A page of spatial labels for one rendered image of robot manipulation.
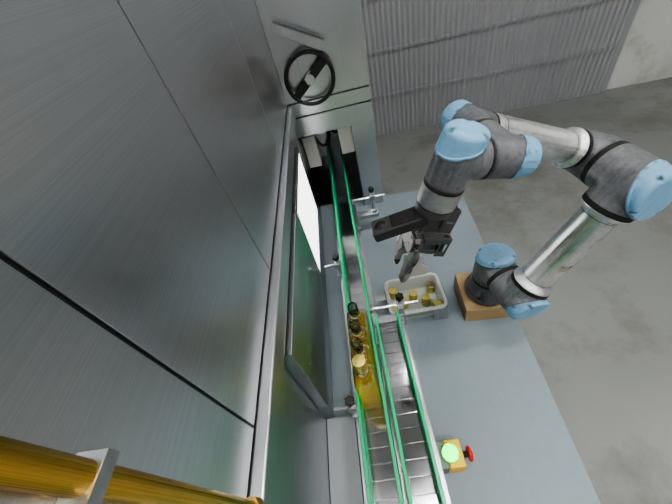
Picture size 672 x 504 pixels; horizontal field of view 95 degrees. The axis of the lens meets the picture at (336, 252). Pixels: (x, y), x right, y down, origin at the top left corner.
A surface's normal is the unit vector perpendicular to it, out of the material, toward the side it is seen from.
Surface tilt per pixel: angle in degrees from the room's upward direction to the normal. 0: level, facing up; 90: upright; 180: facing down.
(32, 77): 90
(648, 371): 0
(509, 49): 90
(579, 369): 0
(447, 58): 90
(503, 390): 0
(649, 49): 90
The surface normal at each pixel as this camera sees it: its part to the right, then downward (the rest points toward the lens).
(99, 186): 0.98, -0.19
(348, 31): 0.07, 0.71
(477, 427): -0.21, -0.67
